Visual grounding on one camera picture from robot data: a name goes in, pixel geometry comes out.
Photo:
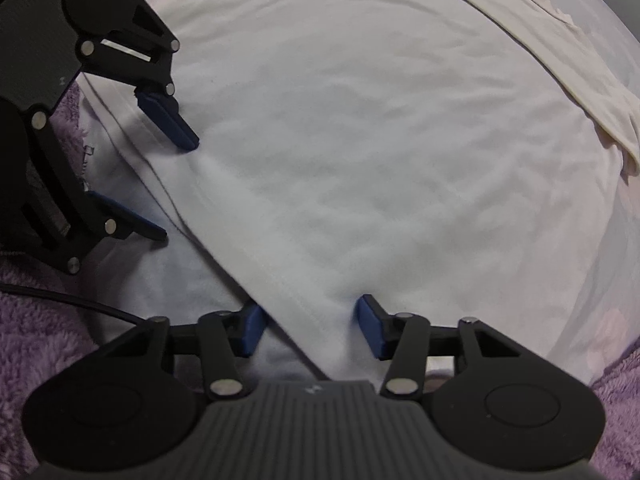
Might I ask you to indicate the purple fuzzy blanket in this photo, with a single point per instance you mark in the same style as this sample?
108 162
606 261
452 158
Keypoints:
30 340

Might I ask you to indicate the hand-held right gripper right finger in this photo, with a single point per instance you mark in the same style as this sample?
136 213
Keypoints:
372 327

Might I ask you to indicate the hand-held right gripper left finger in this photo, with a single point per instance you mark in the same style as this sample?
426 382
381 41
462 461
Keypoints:
251 330

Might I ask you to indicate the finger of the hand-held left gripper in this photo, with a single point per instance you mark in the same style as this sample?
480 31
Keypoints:
167 120
125 216

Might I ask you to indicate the white sweater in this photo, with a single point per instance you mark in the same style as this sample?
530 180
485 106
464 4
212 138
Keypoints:
350 135

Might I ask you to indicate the polka dot bed sheet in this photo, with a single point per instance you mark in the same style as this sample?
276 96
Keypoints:
617 320

